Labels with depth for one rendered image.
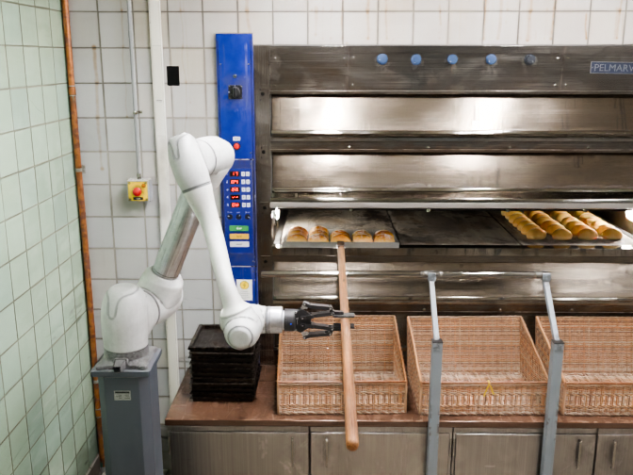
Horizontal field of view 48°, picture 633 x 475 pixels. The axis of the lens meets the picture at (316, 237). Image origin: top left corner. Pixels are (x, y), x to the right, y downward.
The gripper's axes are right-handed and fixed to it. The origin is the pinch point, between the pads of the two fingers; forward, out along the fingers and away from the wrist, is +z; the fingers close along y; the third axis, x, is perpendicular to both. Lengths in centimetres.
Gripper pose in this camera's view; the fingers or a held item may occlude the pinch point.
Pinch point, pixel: (344, 320)
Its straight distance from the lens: 242.0
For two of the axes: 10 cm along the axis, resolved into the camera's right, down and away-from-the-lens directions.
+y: 0.0, 9.7, 2.4
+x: -0.1, 2.4, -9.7
